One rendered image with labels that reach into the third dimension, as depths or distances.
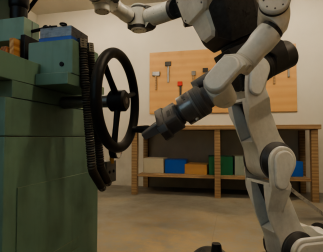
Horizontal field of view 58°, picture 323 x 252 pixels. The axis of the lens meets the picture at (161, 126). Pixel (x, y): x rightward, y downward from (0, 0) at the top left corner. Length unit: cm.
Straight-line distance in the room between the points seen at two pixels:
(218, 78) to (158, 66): 357
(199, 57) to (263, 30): 343
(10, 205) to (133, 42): 396
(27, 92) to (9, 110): 8
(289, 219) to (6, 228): 95
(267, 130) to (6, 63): 88
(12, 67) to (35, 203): 34
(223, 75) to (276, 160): 45
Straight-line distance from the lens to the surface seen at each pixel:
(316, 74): 435
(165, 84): 425
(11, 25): 103
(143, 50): 447
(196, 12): 115
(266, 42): 85
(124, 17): 149
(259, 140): 114
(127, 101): 82
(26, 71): 80
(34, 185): 81
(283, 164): 114
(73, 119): 95
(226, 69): 79
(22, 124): 77
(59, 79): 77
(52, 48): 83
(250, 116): 110
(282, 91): 420
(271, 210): 119
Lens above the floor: 71
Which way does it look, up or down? 2 degrees up
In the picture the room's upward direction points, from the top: straight up
